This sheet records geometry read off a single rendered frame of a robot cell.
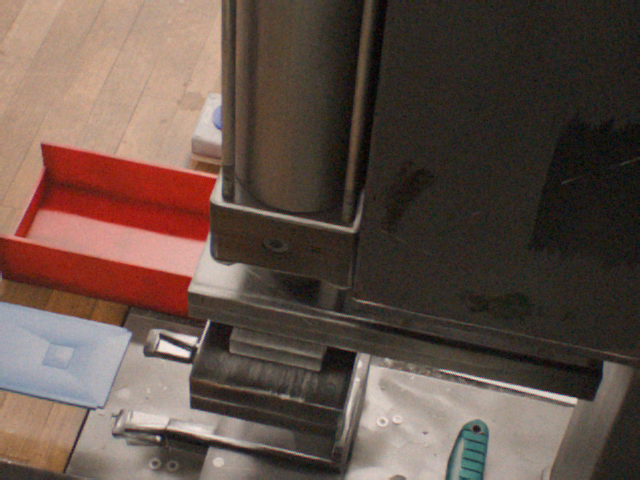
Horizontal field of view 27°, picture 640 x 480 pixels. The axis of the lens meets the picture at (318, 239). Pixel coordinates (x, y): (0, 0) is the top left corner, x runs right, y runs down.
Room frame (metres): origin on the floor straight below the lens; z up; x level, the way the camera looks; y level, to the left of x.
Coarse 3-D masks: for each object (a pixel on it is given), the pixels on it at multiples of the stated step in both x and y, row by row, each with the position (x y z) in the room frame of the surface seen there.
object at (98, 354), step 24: (0, 312) 0.61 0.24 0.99; (24, 312) 0.61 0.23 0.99; (0, 336) 0.59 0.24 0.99; (24, 336) 0.59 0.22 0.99; (48, 336) 0.59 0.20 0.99; (72, 336) 0.59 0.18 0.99; (96, 336) 0.59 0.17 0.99; (120, 336) 0.59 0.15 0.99; (0, 360) 0.56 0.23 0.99; (24, 360) 0.57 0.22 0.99; (72, 360) 0.57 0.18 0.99; (96, 360) 0.57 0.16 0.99; (120, 360) 0.57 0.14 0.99; (24, 384) 0.54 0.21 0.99; (48, 384) 0.55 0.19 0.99; (72, 384) 0.55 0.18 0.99; (96, 384) 0.55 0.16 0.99
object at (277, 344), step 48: (192, 288) 0.50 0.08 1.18; (240, 288) 0.50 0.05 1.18; (288, 288) 0.51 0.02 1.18; (336, 288) 0.51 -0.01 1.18; (240, 336) 0.49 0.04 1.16; (288, 336) 0.49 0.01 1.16; (336, 336) 0.48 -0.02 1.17; (384, 336) 0.48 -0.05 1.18; (432, 336) 0.48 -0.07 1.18; (480, 336) 0.49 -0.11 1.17; (192, 384) 0.46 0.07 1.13; (240, 384) 0.46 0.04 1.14; (288, 384) 0.46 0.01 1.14; (336, 384) 0.47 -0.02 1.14; (528, 384) 0.46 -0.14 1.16; (576, 384) 0.46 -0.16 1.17; (336, 432) 0.45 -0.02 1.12
